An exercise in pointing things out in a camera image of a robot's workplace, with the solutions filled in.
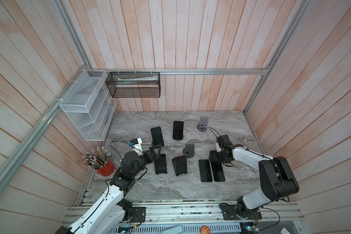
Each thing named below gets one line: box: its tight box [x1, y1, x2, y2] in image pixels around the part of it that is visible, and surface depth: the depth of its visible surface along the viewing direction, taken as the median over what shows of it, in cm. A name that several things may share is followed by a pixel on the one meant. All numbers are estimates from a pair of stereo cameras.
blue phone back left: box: [150, 126, 165, 147], surface depth 96 cm
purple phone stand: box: [196, 117, 209, 132], surface depth 109 cm
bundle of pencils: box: [81, 146, 111, 169], surface depth 80 cm
